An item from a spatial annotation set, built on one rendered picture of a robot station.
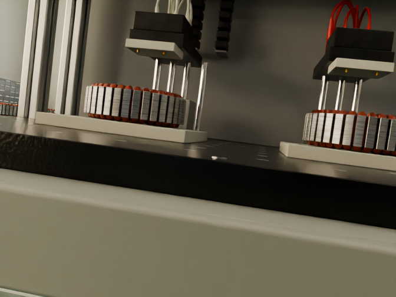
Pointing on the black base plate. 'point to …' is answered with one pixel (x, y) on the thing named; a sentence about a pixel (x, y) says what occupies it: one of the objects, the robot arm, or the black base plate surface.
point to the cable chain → (221, 44)
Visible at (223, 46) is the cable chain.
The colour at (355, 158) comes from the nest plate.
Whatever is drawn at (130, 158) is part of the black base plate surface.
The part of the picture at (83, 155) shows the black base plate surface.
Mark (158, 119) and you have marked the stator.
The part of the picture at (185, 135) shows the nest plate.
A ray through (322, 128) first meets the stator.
